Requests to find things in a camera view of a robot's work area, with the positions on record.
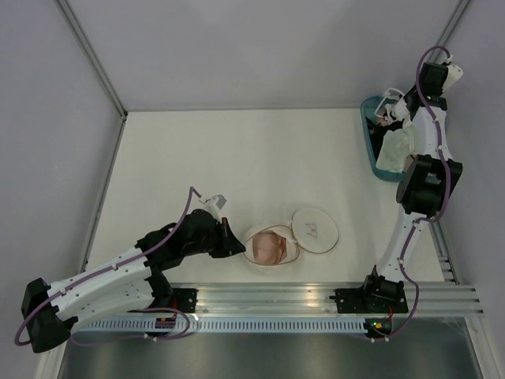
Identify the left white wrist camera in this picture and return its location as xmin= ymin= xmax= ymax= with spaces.
xmin=200 ymin=194 xmax=226 ymax=220

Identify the front aluminium rail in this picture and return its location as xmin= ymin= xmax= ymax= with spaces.
xmin=172 ymin=282 xmax=484 ymax=317

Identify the blue plastic basket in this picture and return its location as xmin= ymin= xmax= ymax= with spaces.
xmin=360 ymin=94 xmax=411 ymax=183

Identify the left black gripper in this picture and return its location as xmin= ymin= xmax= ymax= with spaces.
xmin=184 ymin=217 xmax=245 ymax=258

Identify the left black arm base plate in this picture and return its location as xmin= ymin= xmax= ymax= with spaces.
xmin=147 ymin=288 xmax=198 ymax=313

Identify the black garment in basket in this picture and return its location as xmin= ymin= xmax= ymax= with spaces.
xmin=366 ymin=118 xmax=402 ymax=159

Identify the right aluminium frame post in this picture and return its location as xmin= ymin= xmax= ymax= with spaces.
xmin=436 ymin=0 xmax=473 ymax=47

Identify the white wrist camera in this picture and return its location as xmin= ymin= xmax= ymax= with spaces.
xmin=443 ymin=62 xmax=463 ymax=92
xmin=200 ymin=194 xmax=226 ymax=220

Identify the white slotted cable duct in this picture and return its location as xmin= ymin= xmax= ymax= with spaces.
xmin=83 ymin=316 xmax=367 ymax=334

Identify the left aluminium frame post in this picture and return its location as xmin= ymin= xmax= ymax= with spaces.
xmin=53 ymin=0 xmax=128 ymax=119

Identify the round white mesh laundry bag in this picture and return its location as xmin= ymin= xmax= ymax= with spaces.
xmin=241 ymin=208 xmax=339 ymax=275

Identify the pale green cloth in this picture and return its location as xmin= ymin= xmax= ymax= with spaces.
xmin=376 ymin=126 xmax=416 ymax=173

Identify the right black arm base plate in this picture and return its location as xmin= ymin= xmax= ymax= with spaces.
xmin=329 ymin=287 xmax=409 ymax=314

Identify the white bra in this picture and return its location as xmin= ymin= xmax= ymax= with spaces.
xmin=374 ymin=88 xmax=413 ymax=128

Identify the aluminium frame post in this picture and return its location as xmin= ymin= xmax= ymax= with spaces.
xmin=53 ymin=0 xmax=128 ymax=119
xmin=436 ymin=0 xmax=473 ymax=47

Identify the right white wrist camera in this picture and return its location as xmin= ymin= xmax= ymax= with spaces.
xmin=443 ymin=62 xmax=463 ymax=92

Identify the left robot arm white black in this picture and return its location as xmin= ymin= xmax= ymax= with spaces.
xmin=15 ymin=209 xmax=245 ymax=354

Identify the pink satin bra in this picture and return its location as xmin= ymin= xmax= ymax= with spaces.
xmin=252 ymin=231 xmax=287 ymax=266

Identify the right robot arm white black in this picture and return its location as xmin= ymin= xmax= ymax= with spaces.
xmin=335 ymin=61 xmax=463 ymax=314

